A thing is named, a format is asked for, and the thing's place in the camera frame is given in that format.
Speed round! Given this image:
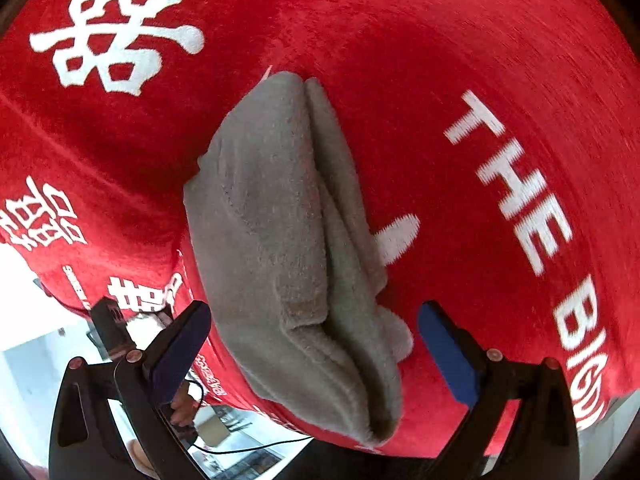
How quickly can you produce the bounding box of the person's left hand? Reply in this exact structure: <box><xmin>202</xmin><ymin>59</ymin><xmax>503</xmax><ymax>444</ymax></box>
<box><xmin>169</xmin><ymin>380</ymin><xmax>202</xmax><ymax>427</ymax></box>

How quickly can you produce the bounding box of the grey knit sweater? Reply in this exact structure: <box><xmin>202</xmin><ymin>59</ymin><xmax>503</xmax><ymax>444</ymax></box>
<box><xmin>182</xmin><ymin>71</ymin><xmax>415</xmax><ymax>446</ymax></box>

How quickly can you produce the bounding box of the red printed blanket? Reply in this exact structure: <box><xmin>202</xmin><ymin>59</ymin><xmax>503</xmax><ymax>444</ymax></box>
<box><xmin>0</xmin><ymin>0</ymin><xmax>640</xmax><ymax>461</ymax></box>

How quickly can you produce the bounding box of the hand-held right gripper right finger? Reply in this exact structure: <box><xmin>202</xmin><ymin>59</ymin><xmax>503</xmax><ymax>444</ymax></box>
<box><xmin>417</xmin><ymin>301</ymin><xmax>581</xmax><ymax>480</ymax></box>

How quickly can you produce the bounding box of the cardboard box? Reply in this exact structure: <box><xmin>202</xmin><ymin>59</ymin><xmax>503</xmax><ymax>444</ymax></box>
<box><xmin>196</xmin><ymin>417</ymin><xmax>227</xmax><ymax>447</ymax></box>

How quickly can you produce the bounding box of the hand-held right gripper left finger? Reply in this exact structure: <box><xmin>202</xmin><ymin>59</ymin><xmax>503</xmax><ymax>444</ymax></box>
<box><xmin>48</xmin><ymin>301</ymin><xmax>213</xmax><ymax>480</ymax></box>

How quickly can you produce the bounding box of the black cable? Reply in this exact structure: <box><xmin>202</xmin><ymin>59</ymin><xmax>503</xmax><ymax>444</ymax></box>
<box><xmin>185</xmin><ymin>377</ymin><xmax>313</xmax><ymax>457</ymax></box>

